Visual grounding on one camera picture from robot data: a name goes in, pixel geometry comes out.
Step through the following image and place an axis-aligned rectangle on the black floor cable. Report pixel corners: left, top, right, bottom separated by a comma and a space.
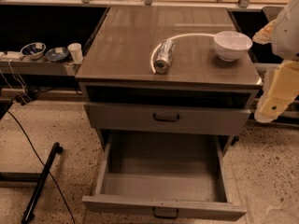
6, 109, 77, 224

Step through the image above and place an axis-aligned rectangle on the grey drawer cabinet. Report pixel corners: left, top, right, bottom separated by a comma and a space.
76, 6, 262, 149

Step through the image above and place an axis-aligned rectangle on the grey side shelf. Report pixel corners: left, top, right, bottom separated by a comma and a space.
0, 59, 80, 77

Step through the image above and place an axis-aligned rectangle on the white power strip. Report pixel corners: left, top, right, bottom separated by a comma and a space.
0, 51, 22, 61

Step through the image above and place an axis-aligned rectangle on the white rimmed blue bowl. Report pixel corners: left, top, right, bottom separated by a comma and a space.
21, 42, 46, 60

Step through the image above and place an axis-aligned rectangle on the white paper cup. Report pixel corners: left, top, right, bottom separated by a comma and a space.
67, 43, 83, 63

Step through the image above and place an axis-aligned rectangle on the white ceramic bowl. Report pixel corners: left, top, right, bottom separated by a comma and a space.
214, 31, 252, 62

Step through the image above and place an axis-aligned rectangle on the closed upper drawer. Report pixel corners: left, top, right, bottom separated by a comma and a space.
84, 103, 249, 135

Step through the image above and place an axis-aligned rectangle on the open lower drawer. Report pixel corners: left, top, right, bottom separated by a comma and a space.
82, 132, 247, 221

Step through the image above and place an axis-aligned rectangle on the black metal stand leg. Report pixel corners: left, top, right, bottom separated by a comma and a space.
21, 142, 64, 224

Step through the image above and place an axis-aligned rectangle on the dark blue bowl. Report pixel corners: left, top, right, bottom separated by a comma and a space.
45, 47, 69, 62

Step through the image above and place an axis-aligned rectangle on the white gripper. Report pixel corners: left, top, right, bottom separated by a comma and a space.
252, 20, 299, 123

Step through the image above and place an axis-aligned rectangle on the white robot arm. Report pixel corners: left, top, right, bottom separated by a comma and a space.
254, 0, 299, 123

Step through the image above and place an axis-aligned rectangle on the silver redbull can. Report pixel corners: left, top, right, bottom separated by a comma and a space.
153, 39, 175, 74

